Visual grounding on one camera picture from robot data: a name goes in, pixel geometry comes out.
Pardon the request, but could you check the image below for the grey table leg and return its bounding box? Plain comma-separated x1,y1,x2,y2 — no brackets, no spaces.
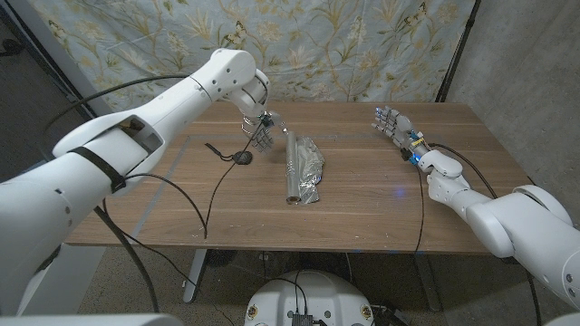
414,253,443,312

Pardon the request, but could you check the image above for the black torso cable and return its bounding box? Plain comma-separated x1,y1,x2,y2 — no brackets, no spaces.
266,270,310,316

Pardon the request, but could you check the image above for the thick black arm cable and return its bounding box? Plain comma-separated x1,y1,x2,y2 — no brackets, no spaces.
39,74,191,314
428,142,544,326

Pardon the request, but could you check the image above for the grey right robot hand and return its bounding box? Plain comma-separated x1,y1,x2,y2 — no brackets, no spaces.
371,106,431,159

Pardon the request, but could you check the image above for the thin black left wrist cable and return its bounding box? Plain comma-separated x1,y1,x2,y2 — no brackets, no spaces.
124,121,268,240

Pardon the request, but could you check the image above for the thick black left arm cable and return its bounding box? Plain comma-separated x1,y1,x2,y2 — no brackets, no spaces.
39,74,191,314

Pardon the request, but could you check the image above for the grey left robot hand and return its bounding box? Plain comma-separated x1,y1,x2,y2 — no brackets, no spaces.
242,110,289,155

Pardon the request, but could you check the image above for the floral print fabric backdrop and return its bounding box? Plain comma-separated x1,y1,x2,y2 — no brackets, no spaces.
26,0,477,112

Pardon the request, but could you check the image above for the black timer with strap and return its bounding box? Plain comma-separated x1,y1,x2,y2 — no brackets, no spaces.
204,142,254,166

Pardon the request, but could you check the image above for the white table leg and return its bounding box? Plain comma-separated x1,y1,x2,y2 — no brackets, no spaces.
182,248,209,303

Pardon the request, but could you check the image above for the aluminum foil roll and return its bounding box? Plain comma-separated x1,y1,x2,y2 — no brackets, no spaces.
284,130,326,206

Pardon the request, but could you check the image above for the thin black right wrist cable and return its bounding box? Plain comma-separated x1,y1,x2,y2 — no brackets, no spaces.
414,165,426,254

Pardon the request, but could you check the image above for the white robot torso base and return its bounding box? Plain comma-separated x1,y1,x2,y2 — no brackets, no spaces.
244,270,376,326

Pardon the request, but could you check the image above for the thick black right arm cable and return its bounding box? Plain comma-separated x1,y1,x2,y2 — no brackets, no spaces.
428,142,544,326

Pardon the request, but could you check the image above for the black backdrop stand pole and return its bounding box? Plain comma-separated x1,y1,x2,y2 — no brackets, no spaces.
434,0,481,103

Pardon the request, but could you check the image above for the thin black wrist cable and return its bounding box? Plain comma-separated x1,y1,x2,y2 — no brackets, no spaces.
414,165,426,254
124,121,268,240

